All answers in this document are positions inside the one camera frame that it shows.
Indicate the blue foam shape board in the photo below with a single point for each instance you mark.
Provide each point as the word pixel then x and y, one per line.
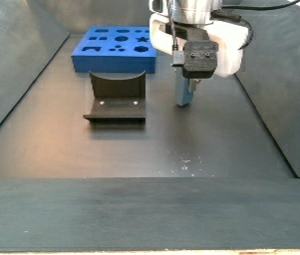
pixel 115 49

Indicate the dark curved stand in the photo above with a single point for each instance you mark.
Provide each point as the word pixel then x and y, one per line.
pixel 120 99

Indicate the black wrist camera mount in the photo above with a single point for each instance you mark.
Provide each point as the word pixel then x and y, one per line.
pixel 195 51

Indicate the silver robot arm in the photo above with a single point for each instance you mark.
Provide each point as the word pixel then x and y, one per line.
pixel 198 13

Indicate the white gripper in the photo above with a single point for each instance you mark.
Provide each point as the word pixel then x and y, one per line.
pixel 228 35

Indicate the light blue rectangular block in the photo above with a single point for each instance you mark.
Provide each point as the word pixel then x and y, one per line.
pixel 183 90

